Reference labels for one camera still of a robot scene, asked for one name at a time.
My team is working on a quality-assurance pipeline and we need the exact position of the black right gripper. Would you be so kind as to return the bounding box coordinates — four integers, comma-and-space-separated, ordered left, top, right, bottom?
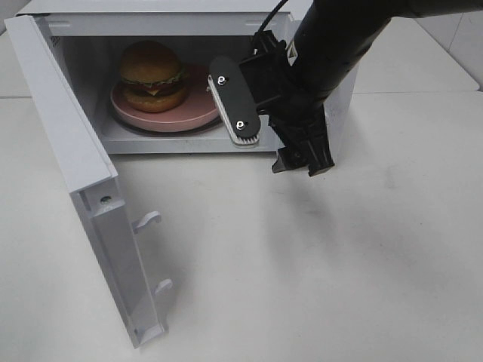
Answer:
208, 30, 335, 176

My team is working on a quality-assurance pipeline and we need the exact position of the pink round plate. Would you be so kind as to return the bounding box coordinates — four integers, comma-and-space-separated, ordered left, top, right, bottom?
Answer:
110, 64, 218, 130

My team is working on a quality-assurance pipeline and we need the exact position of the burger with lettuce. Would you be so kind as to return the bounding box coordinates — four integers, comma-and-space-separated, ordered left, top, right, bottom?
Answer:
119, 41, 188, 113

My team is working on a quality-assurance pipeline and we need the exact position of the white microwave door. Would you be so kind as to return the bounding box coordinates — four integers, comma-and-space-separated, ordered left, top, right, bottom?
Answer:
5, 15, 173, 347

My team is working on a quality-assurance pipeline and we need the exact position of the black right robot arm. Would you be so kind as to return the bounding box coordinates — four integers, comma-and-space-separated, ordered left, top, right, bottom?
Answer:
208, 1, 482, 176

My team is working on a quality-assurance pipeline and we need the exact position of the glass microwave turntable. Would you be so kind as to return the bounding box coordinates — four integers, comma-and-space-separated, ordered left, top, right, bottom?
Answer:
115, 117, 222, 134

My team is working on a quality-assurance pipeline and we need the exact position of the white microwave oven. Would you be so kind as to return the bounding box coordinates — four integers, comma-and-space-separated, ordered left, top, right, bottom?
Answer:
6, 1, 275, 155

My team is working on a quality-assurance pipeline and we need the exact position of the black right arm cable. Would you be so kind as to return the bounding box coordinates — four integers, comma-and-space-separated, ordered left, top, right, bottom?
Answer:
254, 0, 288, 38

